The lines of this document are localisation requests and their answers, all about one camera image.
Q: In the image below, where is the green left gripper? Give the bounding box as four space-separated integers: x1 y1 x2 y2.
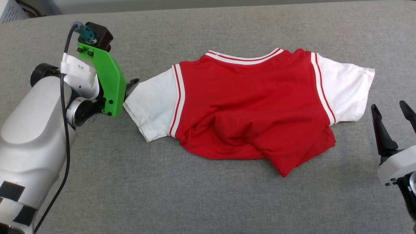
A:
77 42 140 117

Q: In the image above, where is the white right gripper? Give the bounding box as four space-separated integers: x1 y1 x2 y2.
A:
371 100 416 186

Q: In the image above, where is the red and white t-shirt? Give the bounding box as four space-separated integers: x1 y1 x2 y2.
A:
123 48 376 178

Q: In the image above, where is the white partition panel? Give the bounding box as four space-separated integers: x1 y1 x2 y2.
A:
42 0 368 16

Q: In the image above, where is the grey fabric padded surface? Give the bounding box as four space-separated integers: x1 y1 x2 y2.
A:
0 0 416 234

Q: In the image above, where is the white equipment box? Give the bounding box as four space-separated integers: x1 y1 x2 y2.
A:
0 0 30 25

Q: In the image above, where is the white paper cable tag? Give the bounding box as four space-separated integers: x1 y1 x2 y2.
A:
61 53 95 82

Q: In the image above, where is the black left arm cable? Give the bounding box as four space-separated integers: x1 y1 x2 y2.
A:
32 21 97 234

